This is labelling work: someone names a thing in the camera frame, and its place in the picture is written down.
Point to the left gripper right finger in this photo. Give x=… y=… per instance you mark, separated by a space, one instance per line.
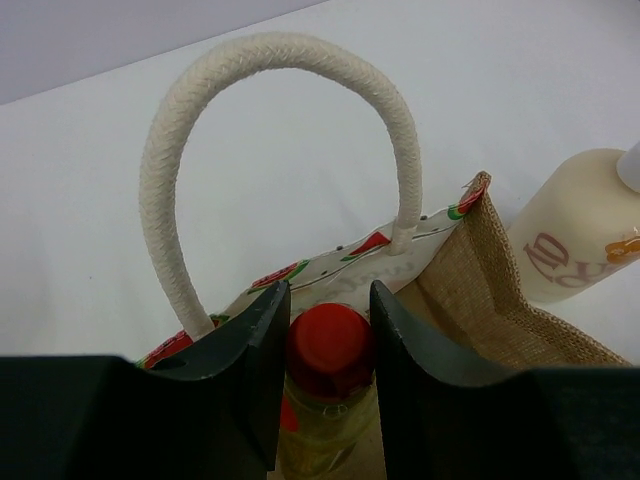
x=448 y=413

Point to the cream pump lotion bottle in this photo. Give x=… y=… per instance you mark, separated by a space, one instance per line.
x=581 y=227

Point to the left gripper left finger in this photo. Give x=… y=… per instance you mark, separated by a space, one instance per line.
x=211 y=411

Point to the burlap watermelon canvas bag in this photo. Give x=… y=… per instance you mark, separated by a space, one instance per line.
x=454 y=268

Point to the yellow red-capped bottle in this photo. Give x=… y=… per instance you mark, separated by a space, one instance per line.
x=329 y=398

